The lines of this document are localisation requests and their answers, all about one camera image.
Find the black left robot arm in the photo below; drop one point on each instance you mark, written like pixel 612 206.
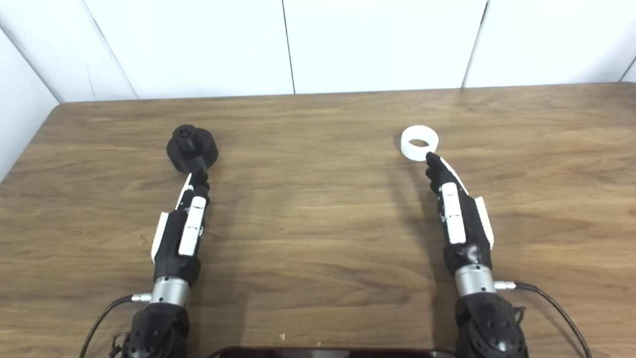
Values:
pixel 156 328

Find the round black plastic part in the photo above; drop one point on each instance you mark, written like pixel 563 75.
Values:
pixel 198 149

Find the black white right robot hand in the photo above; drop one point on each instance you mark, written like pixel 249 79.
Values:
pixel 472 233

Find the glossy black robot chest panel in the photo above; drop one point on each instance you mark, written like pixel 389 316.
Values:
pixel 328 353

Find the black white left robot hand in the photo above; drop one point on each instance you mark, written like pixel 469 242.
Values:
pixel 171 243

